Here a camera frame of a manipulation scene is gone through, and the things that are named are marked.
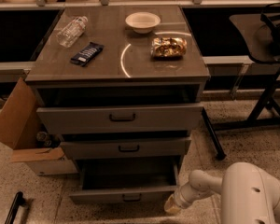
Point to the grey drawer cabinet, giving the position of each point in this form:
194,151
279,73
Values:
124,73

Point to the black side table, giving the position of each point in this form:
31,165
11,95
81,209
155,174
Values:
261,33

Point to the grey bottom drawer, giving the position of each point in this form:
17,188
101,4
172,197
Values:
127,180

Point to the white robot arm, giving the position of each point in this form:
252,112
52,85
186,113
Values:
249,195

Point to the black bar on floor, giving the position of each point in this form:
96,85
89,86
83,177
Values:
17,202

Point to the dark blue snack bar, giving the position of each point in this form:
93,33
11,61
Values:
86,54

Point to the grey drawer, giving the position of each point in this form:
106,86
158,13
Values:
127,180
109,149
120,119

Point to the open cardboard box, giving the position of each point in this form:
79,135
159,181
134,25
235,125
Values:
19,126

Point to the clear plastic water bottle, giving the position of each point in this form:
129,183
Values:
72,31

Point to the grey top drawer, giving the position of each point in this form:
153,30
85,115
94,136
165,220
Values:
120,119

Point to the black cabinet leg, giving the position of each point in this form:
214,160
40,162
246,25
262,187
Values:
220,152

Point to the gold foil snack bag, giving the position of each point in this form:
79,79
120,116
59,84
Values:
168,47

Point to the white paper bowl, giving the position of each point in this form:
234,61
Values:
143,22

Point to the grey middle drawer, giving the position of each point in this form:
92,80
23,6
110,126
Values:
109,149

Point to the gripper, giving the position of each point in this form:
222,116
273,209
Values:
178,198

